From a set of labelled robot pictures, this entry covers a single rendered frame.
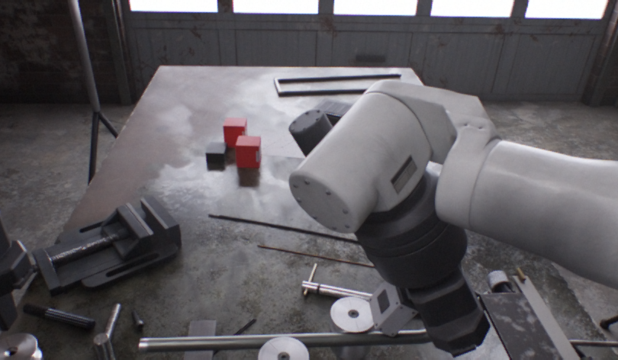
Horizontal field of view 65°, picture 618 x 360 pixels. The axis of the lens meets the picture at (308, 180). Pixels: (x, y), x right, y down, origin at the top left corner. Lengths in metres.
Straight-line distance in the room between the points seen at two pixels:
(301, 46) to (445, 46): 1.01
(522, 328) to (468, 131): 0.21
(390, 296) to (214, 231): 0.38
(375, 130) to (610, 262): 0.17
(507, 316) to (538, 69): 3.55
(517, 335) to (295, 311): 0.30
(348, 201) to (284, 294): 0.37
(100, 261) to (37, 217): 1.81
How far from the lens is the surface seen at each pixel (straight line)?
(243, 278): 0.71
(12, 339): 0.65
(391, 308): 0.50
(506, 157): 0.32
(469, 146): 0.33
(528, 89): 4.01
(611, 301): 2.29
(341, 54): 3.48
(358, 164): 0.35
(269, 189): 0.90
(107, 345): 0.45
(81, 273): 0.76
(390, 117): 0.37
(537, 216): 0.31
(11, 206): 2.71
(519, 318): 0.49
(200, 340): 0.53
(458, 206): 0.33
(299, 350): 0.51
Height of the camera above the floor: 1.37
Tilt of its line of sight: 32 degrees down
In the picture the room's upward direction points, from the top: 2 degrees clockwise
